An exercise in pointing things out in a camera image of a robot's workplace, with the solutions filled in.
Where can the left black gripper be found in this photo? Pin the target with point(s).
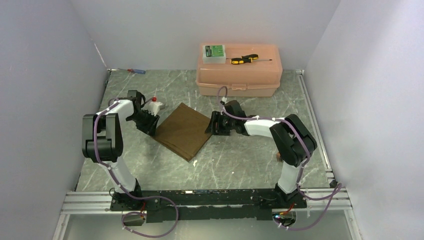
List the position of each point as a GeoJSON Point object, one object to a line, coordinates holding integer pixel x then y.
{"type": "Point", "coordinates": [150, 128]}

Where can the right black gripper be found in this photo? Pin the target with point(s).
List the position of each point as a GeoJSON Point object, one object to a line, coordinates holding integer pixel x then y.
{"type": "Point", "coordinates": [217, 116]}

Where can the brown cloth napkin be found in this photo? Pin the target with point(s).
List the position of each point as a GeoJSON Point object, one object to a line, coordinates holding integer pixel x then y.
{"type": "Point", "coordinates": [183, 132]}

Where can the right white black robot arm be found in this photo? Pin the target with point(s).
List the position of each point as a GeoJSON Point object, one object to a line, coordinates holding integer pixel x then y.
{"type": "Point", "coordinates": [294, 142]}

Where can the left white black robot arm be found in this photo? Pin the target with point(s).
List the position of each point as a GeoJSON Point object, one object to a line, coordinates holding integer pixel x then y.
{"type": "Point", "coordinates": [102, 137]}

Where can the pink plastic storage box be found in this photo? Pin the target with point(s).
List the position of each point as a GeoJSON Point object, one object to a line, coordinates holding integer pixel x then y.
{"type": "Point", "coordinates": [257, 79]}

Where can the blue red screwdriver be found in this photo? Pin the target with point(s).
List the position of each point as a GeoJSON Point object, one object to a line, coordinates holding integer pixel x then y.
{"type": "Point", "coordinates": [135, 71]}

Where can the yellow black screwdriver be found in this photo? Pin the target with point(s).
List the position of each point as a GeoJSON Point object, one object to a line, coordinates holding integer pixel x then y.
{"type": "Point", "coordinates": [245, 59]}

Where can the green white small box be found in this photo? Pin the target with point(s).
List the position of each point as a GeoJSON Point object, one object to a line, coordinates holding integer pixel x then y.
{"type": "Point", "coordinates": [214, 54]}

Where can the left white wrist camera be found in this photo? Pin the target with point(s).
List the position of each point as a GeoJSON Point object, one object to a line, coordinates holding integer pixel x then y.
{"type": "Point", "coordinates": [153, 106]}

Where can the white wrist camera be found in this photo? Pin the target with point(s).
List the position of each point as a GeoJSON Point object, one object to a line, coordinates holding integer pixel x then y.
{"type": "Point", "coordinates": [153, 106]}
{"type": "Point", "coordinates": [223, 100]}

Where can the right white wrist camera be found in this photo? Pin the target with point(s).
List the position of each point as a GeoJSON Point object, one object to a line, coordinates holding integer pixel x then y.
{"type": "Point", "coordinates": [223, 100]}

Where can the aluminium frame rail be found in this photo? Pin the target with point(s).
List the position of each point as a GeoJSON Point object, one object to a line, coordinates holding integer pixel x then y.
{"type": "Point", "coordinates": [98, 202]}

